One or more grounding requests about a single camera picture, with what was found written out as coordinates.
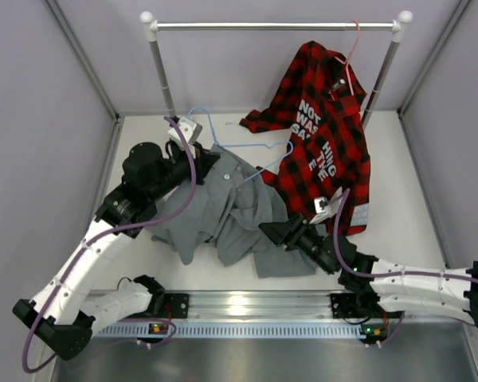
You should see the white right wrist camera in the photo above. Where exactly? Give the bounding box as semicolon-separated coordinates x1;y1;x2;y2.
311;188;343;224

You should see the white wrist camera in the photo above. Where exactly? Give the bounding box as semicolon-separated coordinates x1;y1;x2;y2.
311;188;343;224
168;116;202;150

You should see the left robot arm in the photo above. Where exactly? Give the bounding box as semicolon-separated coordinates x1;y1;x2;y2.
13;141;220;361

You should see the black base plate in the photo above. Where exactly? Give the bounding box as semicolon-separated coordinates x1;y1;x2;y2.
157;293;190;320
329;293;366;319

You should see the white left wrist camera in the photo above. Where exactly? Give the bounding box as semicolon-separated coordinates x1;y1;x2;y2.
168;116;202;150

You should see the blue wire hanger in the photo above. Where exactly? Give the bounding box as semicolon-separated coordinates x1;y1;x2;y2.
186;106;295;181

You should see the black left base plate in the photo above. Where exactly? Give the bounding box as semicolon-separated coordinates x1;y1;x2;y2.
157;293;190;320

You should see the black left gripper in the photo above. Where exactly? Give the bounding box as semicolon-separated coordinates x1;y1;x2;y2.
147;141;220;202

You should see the red black plaid shirt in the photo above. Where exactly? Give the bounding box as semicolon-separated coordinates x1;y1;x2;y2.
240;41;370;236

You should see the pink wire hanger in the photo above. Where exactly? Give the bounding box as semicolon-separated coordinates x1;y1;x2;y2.
336;19;361;96

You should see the slotted grey cable duct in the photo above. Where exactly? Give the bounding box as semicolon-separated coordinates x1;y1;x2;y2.
97;322;374;339

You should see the aluminium mounting rail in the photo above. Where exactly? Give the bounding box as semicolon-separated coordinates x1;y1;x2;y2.
79;289;478;319

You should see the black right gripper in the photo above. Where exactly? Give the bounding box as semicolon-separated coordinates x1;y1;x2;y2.
259;212;335;275

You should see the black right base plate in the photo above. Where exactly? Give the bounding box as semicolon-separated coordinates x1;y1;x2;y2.
329;293;366;319

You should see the white and silver clothes rack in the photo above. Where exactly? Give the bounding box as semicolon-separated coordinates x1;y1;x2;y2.
140;10;413;127

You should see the grey shirt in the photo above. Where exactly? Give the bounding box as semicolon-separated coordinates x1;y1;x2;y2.
149;145;316;279

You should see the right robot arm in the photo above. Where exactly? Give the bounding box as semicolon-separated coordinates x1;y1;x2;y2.
259;216;478;329

